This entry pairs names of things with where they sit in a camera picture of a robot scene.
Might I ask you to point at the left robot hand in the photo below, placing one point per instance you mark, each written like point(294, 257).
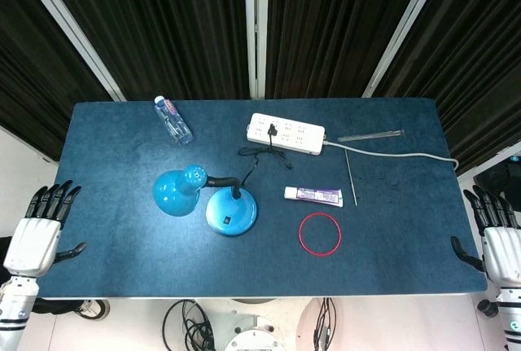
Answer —
point(33, 241)

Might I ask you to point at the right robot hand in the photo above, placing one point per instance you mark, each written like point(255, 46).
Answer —
point(498, 245)

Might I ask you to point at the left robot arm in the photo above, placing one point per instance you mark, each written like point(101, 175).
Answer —
point(14, 314)

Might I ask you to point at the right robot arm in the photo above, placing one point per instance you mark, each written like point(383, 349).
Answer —
point(509, 318)

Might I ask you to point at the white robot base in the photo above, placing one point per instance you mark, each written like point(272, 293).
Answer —
point(252, 332)

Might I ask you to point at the blue desk lamp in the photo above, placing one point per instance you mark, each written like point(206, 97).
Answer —
point(203, 200)

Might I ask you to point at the thin metal rod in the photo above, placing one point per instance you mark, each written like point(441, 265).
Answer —
point(351, 178)

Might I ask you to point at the clear glass tube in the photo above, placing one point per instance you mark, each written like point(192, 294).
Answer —
point(370, 135)

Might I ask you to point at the clear plastic water bottle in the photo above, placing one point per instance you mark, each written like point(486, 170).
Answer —
point(174, 122)

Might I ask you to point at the white purple toothpaste tube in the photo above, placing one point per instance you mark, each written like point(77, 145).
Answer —
point(313, 196)

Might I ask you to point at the blue table mat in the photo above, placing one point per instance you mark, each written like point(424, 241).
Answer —
point(260, 245)

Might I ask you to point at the white power strip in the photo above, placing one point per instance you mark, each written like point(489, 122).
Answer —
point(285, 133)

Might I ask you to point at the white partition frame post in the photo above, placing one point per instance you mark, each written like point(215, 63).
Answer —
point(256, 29)
point(401, 29)
point(65, 21)

